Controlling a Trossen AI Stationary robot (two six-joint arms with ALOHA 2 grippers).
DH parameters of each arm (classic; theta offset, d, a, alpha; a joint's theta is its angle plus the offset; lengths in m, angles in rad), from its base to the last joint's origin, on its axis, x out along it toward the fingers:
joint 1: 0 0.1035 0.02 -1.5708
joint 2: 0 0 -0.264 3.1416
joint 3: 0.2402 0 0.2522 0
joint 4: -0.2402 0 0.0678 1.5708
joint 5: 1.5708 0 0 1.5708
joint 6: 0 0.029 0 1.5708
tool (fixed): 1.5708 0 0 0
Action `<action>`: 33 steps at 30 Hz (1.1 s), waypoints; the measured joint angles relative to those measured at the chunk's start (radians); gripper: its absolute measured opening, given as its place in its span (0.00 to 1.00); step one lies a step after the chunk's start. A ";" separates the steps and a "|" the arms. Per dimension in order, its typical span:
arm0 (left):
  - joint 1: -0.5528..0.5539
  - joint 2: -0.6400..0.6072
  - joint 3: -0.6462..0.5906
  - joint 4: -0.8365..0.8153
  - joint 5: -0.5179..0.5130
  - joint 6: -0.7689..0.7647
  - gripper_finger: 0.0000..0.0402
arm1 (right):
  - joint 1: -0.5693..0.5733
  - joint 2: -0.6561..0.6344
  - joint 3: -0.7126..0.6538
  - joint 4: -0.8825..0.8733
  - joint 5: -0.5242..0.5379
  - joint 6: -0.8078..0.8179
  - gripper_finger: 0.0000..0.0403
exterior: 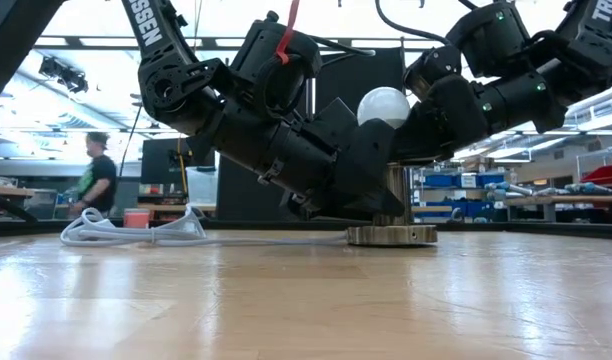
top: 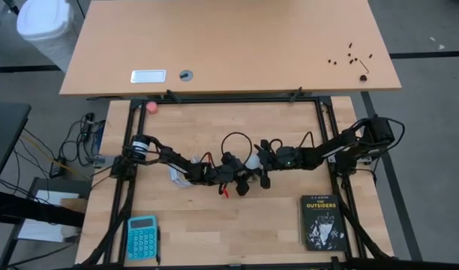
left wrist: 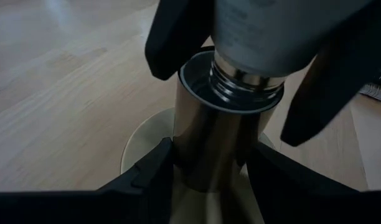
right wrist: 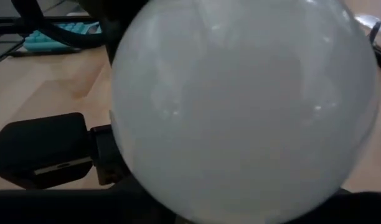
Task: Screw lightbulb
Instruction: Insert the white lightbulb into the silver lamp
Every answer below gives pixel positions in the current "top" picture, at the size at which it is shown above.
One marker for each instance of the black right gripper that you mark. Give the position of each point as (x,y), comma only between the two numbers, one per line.
(266,161)

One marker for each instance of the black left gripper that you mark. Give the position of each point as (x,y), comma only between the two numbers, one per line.
(235,172)

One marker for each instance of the metal lamp base with socket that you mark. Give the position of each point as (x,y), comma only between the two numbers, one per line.
(252,173)

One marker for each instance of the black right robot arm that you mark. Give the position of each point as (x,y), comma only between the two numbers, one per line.
(338,146)

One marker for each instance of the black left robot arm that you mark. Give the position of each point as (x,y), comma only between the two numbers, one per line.
(169,159)

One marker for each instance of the black paperback book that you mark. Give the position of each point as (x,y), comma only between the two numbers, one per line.
(323,223)

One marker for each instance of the black pen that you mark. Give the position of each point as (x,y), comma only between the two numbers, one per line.
(158,243)

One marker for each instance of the grey round desk grommet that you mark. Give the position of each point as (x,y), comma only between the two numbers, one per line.
(186,75)

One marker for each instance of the teal desk calculator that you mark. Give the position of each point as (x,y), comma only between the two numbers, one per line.
(141,238)

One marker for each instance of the light wooden desk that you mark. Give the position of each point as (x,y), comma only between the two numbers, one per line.
(229,37)

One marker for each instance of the small dark knob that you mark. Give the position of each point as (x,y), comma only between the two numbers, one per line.
(363,78)

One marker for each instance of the white rectangular desk plate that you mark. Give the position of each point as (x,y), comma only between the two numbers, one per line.
(148,76)

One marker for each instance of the black hex key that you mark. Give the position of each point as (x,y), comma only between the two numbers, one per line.
(364,67)

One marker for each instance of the black power brick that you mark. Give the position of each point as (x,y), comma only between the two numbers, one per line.
(57,168)

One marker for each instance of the white box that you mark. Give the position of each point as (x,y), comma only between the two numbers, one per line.
(42,230)

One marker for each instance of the black side desk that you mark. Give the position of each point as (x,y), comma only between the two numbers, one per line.
(4,131)

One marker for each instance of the white trash bin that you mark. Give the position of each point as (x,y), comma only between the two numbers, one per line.
(45,26)

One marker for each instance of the black frame clamp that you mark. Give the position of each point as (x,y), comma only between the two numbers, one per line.
(296,94)
(173,96)

